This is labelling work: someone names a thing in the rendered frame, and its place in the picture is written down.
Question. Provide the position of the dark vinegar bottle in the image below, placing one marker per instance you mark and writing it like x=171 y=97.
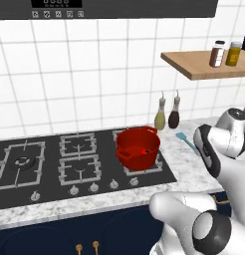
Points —
x=174 y=118

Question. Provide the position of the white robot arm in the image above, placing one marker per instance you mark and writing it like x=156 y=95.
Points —
x=227 y=186

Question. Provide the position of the dark range hood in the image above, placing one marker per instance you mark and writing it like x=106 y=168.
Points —
x=127 y=8

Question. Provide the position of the wooden wall shelf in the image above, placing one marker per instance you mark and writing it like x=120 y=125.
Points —
x=200 y=64

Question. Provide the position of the navy cupboard door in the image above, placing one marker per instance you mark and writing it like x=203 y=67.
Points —
x=127 y=229
x=38 y=237

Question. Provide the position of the brass cupboard knob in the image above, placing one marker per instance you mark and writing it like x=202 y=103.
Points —
x=95 y=245
x=79 y=248

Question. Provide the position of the black gas hob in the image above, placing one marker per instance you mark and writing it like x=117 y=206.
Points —
x=61 y=166

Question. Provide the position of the light blue spatula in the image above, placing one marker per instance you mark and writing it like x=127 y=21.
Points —
x=185 y=138

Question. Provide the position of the yellow spice jar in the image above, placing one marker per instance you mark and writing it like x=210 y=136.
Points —
x=234 y=53

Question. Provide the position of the yellow oil bottle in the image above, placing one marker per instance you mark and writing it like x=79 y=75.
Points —
x=160 y=119

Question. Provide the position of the silver hob knob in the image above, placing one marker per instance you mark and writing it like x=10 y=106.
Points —
x=134 y=181
x=74 y=190
x=114 y=184
x=35 y=196
x=93 y=187

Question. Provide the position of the red pot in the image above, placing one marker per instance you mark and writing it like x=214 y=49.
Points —
x=137 y=149

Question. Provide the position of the brown spice jar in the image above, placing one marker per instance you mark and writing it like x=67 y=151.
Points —
x=217 y=53

